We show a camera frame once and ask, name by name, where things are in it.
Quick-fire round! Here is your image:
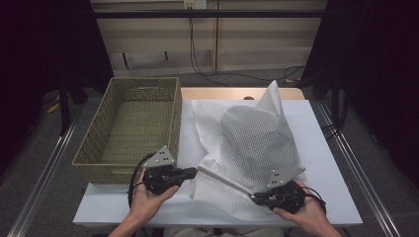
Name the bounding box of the hand-held gripper black cable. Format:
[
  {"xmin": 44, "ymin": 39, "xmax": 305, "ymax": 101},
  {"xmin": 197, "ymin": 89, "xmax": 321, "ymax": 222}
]
[
  {"xmin": 300, "ymin": 186, "xmax": 328, "ymax": 215},
  {"xmin": 126, "ymin": 152, "xmax": 156, "ymax": 209}
]

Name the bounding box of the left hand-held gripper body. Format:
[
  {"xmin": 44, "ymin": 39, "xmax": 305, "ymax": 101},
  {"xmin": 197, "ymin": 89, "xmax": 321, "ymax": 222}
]
[{"xmin": 141, "ymin": 145, "xmax": 181, "ymax": 196}]

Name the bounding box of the green woven basket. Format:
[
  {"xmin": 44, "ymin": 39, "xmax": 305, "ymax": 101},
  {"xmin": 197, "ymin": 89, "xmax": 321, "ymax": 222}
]
[{"xmin": 71, "ymin": 76, "xmax": 183, "ymax": 185}]

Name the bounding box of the right hand-held gripper black cable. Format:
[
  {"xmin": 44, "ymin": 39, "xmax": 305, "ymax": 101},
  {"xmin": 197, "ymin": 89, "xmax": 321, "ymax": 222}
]
[{"xmin": 300, "ymin": 186, "xmax": 328, "ymax": 215}]

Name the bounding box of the left hand-held gripper black cable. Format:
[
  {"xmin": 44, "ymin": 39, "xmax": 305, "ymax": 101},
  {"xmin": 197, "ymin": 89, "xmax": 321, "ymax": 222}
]
[{"xmin": 126, "ymin": 152, "xmax": 156, "ymax": 209}]

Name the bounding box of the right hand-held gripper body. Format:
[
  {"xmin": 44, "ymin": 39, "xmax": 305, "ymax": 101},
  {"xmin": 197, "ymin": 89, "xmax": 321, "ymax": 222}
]
[{"xmin": 267, "ymin": 166, "xmax": 307, "ymax": 214}]

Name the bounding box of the person's right hand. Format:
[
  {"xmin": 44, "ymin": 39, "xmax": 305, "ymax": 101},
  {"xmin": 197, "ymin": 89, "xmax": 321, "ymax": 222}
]
[{"xmin": 273, "ymin": 180, "xmax": 328, "ymax": 230}]

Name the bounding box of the long black hanging cable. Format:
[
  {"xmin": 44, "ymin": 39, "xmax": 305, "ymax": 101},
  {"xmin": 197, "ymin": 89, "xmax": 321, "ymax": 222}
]
[{"xmin": 188, "ymin": 17, "xmax": 304, "ymax": 88}]

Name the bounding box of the black horizontal metal bar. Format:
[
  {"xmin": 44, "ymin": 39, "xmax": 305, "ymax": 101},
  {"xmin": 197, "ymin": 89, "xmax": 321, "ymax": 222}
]
[{"xmin": 93, "ymin": 9, "xmax": 328, "ymax": 20}]

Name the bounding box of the white wall outlet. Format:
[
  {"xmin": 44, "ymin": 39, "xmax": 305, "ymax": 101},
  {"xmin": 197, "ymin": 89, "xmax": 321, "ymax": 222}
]
[{"xmin": 183, "ymin": 0, "xmax": 209, "ymax": 10}]

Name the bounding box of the person's left hand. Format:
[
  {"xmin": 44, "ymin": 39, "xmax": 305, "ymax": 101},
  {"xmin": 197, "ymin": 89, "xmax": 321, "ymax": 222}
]
[{"xmin": 129, "ymin": 171, "xmax": 181, "ymax": 225}]

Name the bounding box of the white mesh laundry bag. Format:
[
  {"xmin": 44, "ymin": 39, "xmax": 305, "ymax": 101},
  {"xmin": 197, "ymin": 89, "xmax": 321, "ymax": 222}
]
[{"xmin": 189, "ymin": 79, "xmax": 308, "ymax": 222}]

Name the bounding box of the metal floor rail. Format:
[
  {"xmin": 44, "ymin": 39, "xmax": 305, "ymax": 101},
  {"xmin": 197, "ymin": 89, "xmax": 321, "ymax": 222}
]
[
  {"xmin": 6, "ymin": 107, "xmax": 84, "ymax": 237},
  {"xmin": 315, "ymin": 101, "xmax": 402, "ymax": 237}
]

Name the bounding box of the black metal stand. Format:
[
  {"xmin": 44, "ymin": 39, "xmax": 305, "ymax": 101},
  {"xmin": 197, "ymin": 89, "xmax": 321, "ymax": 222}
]
[
  {"xmin": 330, "ymin": 70, "xmax": 343, "ymax": 125},
  {"xmin": 56, "ymin": 74, "xmax": 73, "ymax": 136}
]

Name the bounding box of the yellow floor tape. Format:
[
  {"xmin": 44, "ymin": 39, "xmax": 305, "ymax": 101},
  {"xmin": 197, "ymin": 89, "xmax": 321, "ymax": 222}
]
[{"xmin": 46, "ymin": 96, "xmax": 61, "ymax": 115}]

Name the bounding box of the black curtain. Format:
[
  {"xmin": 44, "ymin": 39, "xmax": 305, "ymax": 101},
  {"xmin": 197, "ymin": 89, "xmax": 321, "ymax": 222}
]
[
  {"xmin": 299, "ymin": 0, "xmax": 419, "ymax": 191},
  {"xmin": 0, "ymin": 0, "xmax": 115, "ymax": 172}
]

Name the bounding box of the wooden table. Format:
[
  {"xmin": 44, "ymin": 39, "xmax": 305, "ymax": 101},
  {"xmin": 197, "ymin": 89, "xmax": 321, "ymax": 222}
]
[{"xmin": 180, "ymin": 86, "xmax": 306, "ymax": 102}]

